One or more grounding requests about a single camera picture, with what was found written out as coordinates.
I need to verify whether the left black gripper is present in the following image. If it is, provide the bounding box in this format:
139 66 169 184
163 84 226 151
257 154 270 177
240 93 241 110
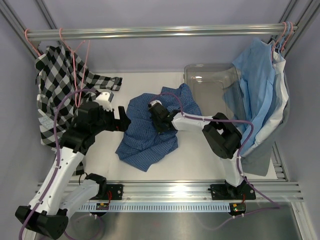
91 105 131 136

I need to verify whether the blue checked shirt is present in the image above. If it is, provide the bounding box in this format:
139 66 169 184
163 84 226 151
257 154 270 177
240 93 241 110
115 83 202 172

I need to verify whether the pink wire hanger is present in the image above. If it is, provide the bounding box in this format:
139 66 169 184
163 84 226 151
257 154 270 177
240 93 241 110
58 27 91 108

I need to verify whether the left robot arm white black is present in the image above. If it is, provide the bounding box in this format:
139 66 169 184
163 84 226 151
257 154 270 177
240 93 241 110
15 101 131 240

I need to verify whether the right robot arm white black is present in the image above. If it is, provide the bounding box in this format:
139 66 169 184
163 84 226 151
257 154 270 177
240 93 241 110
148 100 256 201

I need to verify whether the black white plaid shirt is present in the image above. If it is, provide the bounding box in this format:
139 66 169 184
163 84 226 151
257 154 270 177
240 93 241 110
35 44 122 152

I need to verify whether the light blue shirt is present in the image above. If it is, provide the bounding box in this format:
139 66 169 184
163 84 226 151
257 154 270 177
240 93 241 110
226 38 276 157

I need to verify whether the grey shirt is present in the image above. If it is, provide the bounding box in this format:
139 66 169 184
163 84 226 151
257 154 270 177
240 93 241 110
241 73 290 177

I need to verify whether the pink hanger on left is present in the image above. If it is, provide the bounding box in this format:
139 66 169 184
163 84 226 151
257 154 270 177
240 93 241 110
24 28 42 57

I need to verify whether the blue hanger on right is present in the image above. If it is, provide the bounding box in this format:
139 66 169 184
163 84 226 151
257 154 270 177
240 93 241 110
275 21 294 54

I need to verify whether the pink hanger on right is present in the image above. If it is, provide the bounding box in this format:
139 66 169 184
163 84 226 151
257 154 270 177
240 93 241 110
270 21 294 62

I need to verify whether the clear plastic bin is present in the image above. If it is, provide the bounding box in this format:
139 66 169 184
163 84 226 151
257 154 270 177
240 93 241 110
184 63 246 120

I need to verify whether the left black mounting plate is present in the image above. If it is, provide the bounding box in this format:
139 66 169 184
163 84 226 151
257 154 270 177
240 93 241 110
90 184 124 201

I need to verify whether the black mounting plate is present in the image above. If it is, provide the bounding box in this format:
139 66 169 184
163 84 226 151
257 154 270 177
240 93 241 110
90 184 124 201
207 183 257 201

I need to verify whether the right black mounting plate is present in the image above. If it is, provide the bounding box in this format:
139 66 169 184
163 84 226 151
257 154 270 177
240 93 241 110
207 183 257 201

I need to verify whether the aluminium hanging rod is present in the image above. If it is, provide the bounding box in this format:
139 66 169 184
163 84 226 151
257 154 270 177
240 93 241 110
26 22 298 42

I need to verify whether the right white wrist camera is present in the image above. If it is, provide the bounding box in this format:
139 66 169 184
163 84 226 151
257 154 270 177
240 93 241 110
148 100 162 108

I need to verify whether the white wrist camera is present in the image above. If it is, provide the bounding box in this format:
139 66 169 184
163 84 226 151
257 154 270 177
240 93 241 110
148 100 162 108
94 91 114 112

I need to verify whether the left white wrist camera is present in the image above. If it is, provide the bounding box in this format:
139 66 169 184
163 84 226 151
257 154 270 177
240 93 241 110
94 91 114 112

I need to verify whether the white slotted cable duct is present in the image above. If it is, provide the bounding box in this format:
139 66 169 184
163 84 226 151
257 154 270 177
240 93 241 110
78 202 231 213

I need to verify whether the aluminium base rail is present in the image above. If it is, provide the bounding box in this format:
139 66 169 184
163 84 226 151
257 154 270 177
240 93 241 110
107 180 304 203

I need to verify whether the left aluminium frame post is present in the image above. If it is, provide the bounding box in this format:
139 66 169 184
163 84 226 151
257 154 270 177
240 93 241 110
0 0 57 59

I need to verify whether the aluminium frame post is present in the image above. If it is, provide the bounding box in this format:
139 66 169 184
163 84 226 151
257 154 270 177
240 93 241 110
278 0 320 57
0 0 57 59

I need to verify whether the right aluminium frame post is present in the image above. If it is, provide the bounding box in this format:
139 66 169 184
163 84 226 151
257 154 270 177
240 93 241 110
278 0 320 57

